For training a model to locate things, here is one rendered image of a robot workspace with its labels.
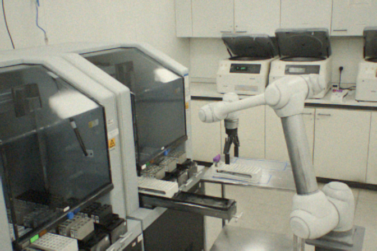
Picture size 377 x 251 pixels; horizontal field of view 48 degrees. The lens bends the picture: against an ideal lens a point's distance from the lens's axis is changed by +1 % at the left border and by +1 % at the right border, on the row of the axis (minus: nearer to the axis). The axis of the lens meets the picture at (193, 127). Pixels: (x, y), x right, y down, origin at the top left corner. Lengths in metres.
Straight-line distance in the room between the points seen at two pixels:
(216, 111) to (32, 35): 1.57
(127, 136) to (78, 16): 1.63
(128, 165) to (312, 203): 0.98
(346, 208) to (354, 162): 2.35
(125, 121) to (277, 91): 0.83
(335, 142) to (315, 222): 2.51
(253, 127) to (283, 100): 2.70
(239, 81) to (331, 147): 1.16
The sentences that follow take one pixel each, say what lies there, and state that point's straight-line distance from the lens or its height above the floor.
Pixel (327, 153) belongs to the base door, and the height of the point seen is 0.35.
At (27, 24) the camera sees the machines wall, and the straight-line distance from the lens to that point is 3.29.
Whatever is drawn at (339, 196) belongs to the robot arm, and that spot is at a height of 0.94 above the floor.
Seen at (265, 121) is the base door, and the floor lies 0.64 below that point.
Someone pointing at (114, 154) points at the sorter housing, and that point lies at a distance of 2.21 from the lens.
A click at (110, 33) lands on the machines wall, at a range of 4.01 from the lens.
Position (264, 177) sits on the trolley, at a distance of 2.63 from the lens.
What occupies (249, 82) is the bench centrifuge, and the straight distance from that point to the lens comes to 4.50.
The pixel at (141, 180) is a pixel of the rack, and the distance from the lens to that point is 2.53.
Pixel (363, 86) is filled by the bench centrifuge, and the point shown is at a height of 1.06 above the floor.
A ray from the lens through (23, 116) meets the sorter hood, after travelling 1.83.
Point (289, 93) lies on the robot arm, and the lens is 1.92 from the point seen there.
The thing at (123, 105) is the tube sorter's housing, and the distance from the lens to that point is 2.23.
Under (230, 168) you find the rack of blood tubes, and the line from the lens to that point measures 2.59.
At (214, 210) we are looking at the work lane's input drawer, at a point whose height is 0.80.
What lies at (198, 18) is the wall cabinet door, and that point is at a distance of 4.96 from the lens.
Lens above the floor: 1.85
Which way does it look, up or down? 16 degrees down
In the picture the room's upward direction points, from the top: 2 degrees counter-clockwise
